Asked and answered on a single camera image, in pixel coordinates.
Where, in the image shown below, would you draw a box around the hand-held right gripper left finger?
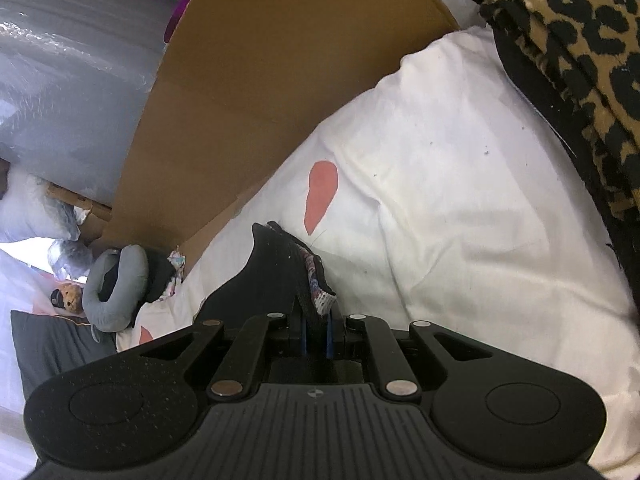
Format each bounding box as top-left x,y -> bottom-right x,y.
140,312 -> 308,402

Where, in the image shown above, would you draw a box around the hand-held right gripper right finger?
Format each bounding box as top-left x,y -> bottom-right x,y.
325,312 -> 502,401

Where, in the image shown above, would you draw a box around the black shorts with bear print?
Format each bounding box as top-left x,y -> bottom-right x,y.
197,221 -> 338,361

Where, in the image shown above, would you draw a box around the small floral cloth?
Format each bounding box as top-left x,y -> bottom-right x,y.
167,249 -> 187,293

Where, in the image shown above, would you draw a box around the black cloth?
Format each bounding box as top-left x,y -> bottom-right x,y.
97,250 -> 178,303

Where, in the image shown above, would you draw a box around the white bear printed blanket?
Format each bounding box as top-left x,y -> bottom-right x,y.
115,25 -> 640,471

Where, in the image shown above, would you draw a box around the grey neck pillow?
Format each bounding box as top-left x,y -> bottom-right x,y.
81,245 -> 151,333

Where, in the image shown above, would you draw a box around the brown teddy bear toy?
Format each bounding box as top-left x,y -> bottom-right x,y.
50,282 -> 85,315

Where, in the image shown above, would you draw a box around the clear plastic bags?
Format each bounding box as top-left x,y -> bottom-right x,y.
47,237 -> 96,281

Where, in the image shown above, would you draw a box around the dark grey pillow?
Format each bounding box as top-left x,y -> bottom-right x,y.
11,310 -> 118,401

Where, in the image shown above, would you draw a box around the folded cardboard sheet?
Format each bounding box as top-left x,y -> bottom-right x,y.
45,0 -> 461,271

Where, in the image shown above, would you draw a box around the white plastic bags pile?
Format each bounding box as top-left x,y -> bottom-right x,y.
0,165 -> 81,243

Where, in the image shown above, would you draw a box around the purple white packet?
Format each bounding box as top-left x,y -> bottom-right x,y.
162,0 -> 216,46

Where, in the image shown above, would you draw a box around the leopard print cloth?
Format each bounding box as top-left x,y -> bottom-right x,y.
454,0 -> 640,291

